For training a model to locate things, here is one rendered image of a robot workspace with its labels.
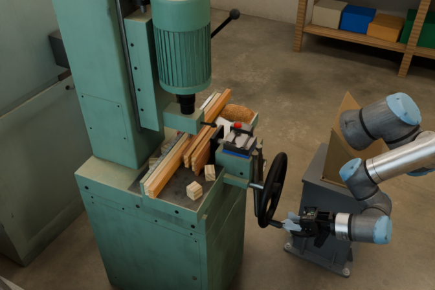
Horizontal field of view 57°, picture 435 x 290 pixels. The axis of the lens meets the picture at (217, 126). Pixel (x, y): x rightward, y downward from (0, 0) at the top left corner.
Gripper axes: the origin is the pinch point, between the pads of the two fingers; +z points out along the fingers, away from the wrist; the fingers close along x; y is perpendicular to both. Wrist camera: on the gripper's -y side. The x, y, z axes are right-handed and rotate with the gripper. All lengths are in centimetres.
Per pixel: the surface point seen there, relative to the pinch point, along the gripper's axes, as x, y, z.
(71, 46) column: 5, 83, 52
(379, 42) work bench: -271, -48, 1
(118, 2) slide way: 2, 92, 28
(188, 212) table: 21.9, 26.4, 19.6
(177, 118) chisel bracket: -2, 48, 28
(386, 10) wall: -326, -39, -1
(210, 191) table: 11.3, 26.3, 16.1
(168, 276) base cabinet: 17, -21, 53
